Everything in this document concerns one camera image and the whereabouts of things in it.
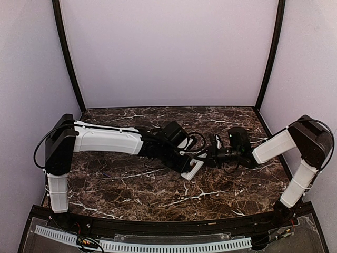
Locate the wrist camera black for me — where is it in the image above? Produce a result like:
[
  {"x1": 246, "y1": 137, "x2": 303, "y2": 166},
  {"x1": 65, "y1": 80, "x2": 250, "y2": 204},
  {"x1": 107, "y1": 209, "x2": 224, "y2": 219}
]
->
[
  {"x1": 228, "y1": 127, "x2": 251, "y2": 152},
  {"x1": 163, "y1": 121, "x2": 189, "y2": 148}
]

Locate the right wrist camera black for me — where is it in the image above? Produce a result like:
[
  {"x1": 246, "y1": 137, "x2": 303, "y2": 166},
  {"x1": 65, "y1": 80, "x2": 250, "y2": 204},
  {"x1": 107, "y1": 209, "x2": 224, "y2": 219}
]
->
[{"x1": 228, "y1": 127, "x2": 251, "y2": 152}]

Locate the black frame post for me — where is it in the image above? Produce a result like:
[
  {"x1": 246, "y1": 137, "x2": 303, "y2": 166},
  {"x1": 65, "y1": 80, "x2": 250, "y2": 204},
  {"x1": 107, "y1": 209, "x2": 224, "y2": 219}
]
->
[
  {"x1": 255, "y1": 0, "x2": 286, "y2": 111},
  {"x1": 52, "y1": 0, "x2": 86, "y2": 113}
]

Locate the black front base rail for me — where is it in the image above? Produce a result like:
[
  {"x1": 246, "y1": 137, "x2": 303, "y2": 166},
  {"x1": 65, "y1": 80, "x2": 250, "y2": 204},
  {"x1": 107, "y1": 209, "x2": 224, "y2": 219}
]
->
[{"x1": 41, "y1": 208, "x2": 294, "y2": 238}]

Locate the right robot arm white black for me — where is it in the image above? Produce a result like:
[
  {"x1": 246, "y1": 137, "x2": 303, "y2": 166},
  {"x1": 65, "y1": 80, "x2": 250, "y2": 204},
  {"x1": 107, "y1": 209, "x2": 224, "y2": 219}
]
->
[{"x1": 194, "y1": 115, "x2": 335, "y2": 208}]

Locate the right black frame post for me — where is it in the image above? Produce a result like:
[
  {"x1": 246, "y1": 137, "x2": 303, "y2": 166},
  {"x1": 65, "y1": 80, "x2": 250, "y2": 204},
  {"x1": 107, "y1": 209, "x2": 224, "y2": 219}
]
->
[{"x1": 255, "y1": 0, "x2": 286, "y2": 111}]

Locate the left camera black cable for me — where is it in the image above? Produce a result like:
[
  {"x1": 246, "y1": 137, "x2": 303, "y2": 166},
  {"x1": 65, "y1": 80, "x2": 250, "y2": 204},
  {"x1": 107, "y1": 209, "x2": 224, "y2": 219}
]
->
[{"x1": 184, "y1": 131, "x2": 209, "y2": 153}]

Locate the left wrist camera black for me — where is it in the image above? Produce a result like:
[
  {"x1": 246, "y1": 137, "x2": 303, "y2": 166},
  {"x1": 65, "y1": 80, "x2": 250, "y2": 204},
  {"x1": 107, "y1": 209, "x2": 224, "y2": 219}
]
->
[{"x1": 163, "y1": 121, "x2": 189, "y2": 148}]

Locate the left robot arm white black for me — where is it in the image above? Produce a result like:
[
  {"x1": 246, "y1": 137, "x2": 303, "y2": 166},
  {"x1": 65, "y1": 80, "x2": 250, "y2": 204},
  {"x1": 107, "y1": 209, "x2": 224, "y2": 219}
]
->
[{"x1": 37, "y1": 114, "x2": 192, "y2": 213}]

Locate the white slotted cable duct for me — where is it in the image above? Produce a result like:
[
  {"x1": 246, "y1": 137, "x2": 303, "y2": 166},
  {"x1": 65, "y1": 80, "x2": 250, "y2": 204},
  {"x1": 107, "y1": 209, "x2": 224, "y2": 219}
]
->
[{"x1": 34, "y1": 225, "x2": 252, "y2": 252}]

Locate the left black frame post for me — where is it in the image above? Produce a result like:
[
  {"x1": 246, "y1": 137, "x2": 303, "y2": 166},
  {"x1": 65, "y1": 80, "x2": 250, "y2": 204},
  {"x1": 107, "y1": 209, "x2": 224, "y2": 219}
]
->
[{"x1": 52, "y1": 0, "x2": 86, "y2": 113}]

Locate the white remote control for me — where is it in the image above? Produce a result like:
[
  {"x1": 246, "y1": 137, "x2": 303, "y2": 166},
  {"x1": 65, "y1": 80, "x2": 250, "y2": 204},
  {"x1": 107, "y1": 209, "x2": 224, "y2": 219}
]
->
[{"x1": 181, "y1": 159, "x2": 204, "y2": 181}]

